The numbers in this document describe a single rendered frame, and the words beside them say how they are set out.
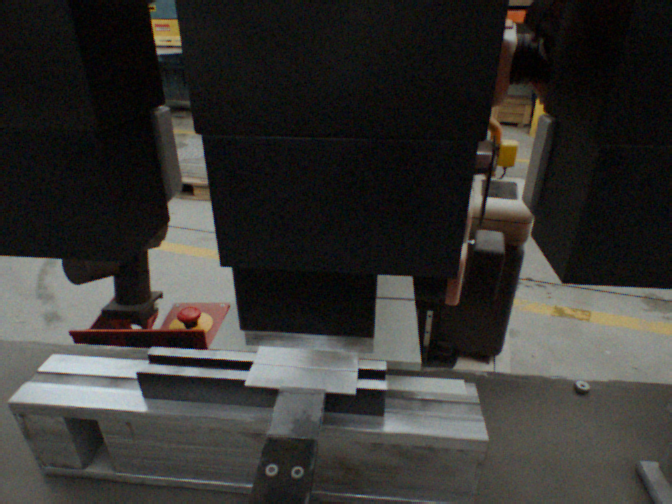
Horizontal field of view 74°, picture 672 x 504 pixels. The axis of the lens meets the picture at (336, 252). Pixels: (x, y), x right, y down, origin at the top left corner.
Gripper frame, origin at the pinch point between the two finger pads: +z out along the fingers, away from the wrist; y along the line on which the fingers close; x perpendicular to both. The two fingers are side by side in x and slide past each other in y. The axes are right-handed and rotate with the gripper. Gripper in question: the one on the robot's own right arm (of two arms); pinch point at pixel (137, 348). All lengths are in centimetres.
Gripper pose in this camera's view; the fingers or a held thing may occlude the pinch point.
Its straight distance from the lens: 87.0
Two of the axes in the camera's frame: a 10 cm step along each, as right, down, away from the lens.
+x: 10.0, 0.3, 0.1
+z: -0.3, 9.7, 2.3
